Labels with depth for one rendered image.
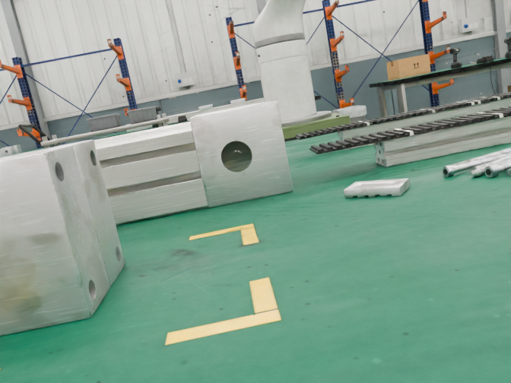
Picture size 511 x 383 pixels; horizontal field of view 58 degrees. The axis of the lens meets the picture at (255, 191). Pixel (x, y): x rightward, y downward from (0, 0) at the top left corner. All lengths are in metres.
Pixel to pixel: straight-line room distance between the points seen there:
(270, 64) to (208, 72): 7.10
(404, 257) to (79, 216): 0.19
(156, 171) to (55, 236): 0.23
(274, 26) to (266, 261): 0.85
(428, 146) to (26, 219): 0.42
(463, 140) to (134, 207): 0.37
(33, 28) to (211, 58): 2.92
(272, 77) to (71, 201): 0.86
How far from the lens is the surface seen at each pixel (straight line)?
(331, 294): 0.24
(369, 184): 0.43
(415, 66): 6.00
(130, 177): 0.49
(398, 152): 0.55
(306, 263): 0.28
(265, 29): 1.10
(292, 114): 1.09
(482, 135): 0.58
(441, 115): 0.76
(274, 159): 0.48
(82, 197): 0.30
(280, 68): 1.09
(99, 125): 3.66
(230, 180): 0.48
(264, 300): 0.25
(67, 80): 8.56
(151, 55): 8.30
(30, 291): 0.29
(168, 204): 0.49
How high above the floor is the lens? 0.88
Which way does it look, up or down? 11 degrees down
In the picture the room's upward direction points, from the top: 11 degrees counter-clockwise
